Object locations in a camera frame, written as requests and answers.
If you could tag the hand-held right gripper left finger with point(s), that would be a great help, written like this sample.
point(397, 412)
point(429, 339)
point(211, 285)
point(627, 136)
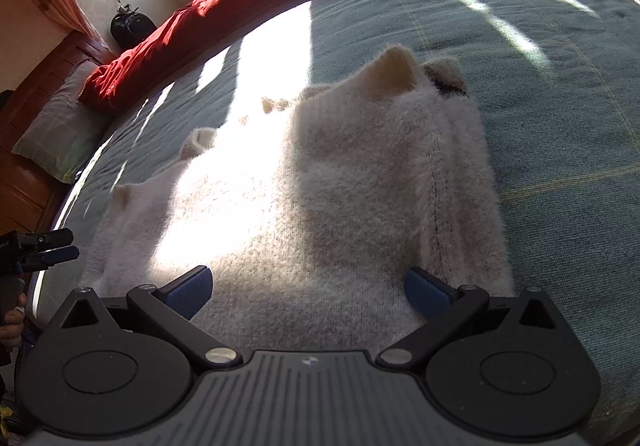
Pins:
point(192, 291)

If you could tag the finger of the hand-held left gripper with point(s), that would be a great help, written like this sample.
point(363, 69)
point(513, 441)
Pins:
point(55, 256)
point(50, 240)

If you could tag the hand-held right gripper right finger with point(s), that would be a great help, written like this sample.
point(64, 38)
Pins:
point(425, 296)

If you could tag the cream knit sweater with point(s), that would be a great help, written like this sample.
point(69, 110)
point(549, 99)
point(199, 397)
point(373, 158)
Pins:
point(325, 186)

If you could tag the person's left hand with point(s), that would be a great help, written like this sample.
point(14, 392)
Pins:
point(11, 326)

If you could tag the brown wooden headboard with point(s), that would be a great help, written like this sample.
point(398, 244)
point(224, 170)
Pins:
point(25, 186)

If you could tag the grey plaid pillow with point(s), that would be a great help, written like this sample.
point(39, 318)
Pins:
point(60, 135)

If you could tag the bed with grey-green plaid sheet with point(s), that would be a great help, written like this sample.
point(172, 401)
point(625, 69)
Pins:
point(550, 125)

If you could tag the black bag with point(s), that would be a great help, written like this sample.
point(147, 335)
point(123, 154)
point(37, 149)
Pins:
point(131, 28)

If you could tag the red duvet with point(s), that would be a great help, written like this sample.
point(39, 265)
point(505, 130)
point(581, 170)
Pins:
point(200, 10)

